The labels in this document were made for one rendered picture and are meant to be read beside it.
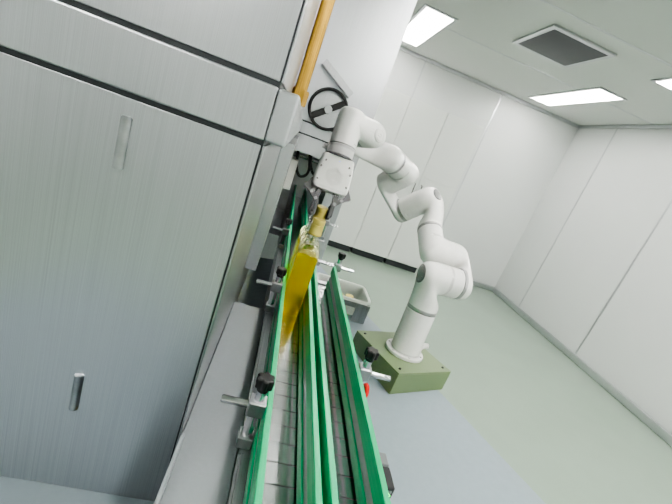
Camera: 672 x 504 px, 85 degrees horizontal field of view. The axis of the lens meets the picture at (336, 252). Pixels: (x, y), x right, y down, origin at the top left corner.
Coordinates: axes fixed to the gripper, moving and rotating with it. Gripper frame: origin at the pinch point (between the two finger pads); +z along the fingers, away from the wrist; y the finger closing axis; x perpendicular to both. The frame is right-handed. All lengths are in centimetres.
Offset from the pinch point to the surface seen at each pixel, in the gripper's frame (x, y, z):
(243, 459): -46, -6, 43
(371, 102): 92, 20, -69
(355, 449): -44, 12, 39
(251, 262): -2.9, -13.8, 19.1
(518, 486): -25, 64, 51
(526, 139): 379, 300, -219
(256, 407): -47, -6, 35
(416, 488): -31, 34, 52
